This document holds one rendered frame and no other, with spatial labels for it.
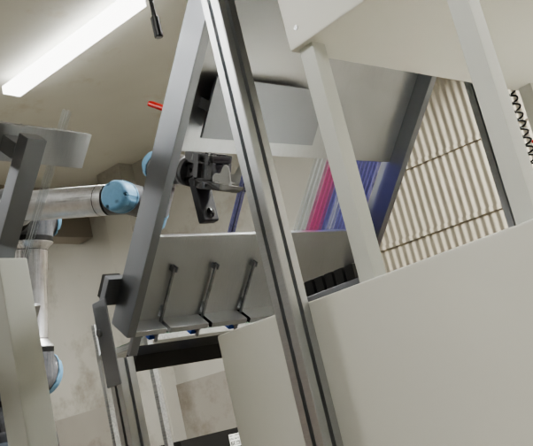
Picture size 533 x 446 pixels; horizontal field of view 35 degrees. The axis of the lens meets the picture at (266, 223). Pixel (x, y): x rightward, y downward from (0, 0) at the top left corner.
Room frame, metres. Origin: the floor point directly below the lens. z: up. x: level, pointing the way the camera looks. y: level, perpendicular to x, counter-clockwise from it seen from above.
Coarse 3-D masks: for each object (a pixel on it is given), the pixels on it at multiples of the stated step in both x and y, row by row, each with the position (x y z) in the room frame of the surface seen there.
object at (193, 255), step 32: (160, 256) 1.65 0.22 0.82; (192, 256) 1.71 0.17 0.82; (224, 256) 1.78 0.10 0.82; (256, 256) 1.84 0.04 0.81; (320, 256) 2.00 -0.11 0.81; (352, 256) 2.08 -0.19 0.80; (160, 288) 1.71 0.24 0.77; (192, 288) 1.77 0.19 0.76; (224, 288) 1.83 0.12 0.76; (256, 288) 1.91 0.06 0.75
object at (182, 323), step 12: (216, 312) 1.86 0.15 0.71; (228, 312) 1.88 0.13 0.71; (252, 312) 1.91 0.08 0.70; (264, 312) 1.93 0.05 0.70; (144, 324) 1.71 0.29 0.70; (156, 324) 1.73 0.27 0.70; (168, 324) 1.74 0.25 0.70; (180, 324) 1.76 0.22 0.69; (192, 324) 1.77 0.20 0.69; (204, 324) 1.79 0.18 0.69; (216, 324) 1.82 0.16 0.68; (228, 324) 1.85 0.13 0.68
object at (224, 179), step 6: (222, 168) 1.83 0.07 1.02; (228, 168) 1.81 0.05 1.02; (216, 174) 1.84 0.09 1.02; (222, 174) 1.83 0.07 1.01; (228, 174) 1.81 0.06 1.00; (216, 180) 1.85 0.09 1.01; (222, 180) 1.83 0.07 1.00; (228, 180) 1.82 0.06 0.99; (222, 186) 1.82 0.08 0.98; (228, 186) 1.82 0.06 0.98; (234, 186) 1.81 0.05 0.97; (234, 192) 1.82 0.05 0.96
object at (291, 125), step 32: (256, 0) 1.45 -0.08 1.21; (256, 32) 1.49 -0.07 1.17; (256, 64) 1.54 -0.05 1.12; (288, 64) 1.59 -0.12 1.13; (352, 64) 1.71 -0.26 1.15; (288, 96) 1.59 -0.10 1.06; (352, 96) 1.77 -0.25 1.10; (384, 96) 1.84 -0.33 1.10; (192, 128) 1.52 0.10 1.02; (224, 128) 1.53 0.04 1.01; (288, 128) 1.64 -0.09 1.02; (352, 128) 1.83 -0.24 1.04; (384, 128) 1.90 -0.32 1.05; (384, 160) 1.96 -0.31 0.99
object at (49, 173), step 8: (64, 112) 1.47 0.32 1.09; (64, 120) 1.48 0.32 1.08; (64, 128) 1.49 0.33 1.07; (48, 168) 1.52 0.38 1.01; (48, 176) 1.53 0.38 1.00; (48, 184) 1.54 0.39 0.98; (40, 192) 1.54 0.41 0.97; (40, 200) 1.55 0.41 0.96; (40, 208) 1.56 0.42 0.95; (32, 216) 1.57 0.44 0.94; (40, 216) 1.57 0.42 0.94; (32, 224) 1.57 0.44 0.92; (32, 232) 1.58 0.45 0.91; (32, 240) 1.59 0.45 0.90; (24, 248) 1.59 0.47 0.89; (24, 256) 1.60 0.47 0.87
